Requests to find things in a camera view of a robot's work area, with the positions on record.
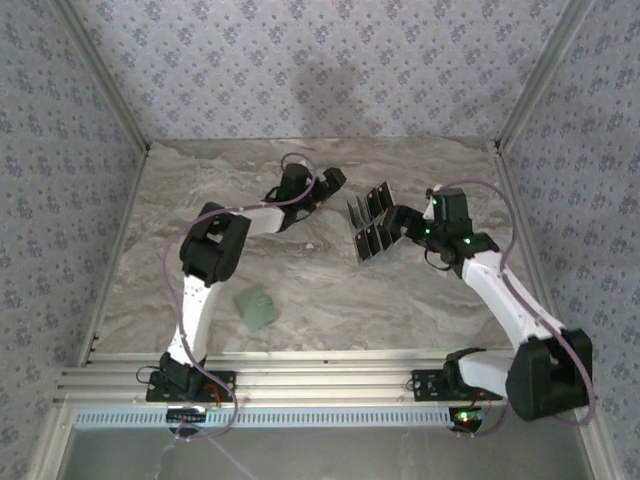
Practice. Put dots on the grey metal panel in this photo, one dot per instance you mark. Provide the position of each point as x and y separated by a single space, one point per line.
350 455

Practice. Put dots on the clear acrylic card stand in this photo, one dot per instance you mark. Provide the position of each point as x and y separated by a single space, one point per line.
371 221

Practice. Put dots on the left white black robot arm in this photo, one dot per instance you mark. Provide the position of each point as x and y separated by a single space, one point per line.
192 310

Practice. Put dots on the aluminium rail beam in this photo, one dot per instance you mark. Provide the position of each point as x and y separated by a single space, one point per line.
320 380

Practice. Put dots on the small black controller board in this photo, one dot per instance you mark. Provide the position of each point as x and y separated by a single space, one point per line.
467 417
187 415

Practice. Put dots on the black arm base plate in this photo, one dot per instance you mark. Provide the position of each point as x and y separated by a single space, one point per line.
425 385
225 382

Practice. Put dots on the aluminium side rail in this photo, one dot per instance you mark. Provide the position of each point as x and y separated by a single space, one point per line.
522 220
112 260

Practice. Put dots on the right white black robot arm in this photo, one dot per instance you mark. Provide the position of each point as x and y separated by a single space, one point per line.
500 295

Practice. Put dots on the aluminium corner post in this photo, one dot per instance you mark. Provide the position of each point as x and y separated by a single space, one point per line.
102 75
542 75

